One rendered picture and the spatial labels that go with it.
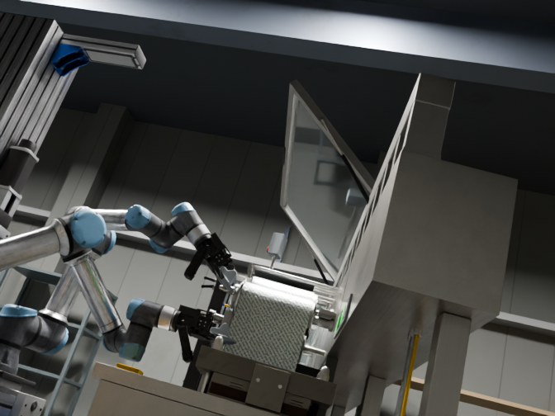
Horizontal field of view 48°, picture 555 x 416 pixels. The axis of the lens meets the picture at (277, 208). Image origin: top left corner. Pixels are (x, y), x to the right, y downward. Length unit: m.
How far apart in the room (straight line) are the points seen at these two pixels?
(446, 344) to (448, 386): 0.08
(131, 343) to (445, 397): 1.08
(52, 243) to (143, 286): 4.35
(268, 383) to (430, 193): 0.76
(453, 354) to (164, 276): 5.08
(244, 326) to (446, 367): 0.90
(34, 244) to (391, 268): 1.08
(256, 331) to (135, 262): 4.39
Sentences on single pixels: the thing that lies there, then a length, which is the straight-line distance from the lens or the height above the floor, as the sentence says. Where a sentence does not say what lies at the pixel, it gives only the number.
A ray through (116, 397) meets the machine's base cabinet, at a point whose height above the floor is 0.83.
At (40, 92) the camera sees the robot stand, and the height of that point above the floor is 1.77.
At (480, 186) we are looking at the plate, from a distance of 1.36.
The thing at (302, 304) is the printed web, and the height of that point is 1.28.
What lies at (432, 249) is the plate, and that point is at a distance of 1.27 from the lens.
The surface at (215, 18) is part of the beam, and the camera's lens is 4.63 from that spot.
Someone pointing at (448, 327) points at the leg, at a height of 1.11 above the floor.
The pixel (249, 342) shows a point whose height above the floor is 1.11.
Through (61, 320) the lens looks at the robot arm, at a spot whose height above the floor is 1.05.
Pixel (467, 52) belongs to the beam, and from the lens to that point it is 4.32.
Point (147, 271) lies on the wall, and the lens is 6.28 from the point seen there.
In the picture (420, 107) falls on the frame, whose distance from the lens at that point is 1.43.
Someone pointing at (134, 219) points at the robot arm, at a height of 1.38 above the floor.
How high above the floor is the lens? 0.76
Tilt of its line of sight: 22 degrees up
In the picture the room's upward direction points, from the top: 17 degrees clockwise
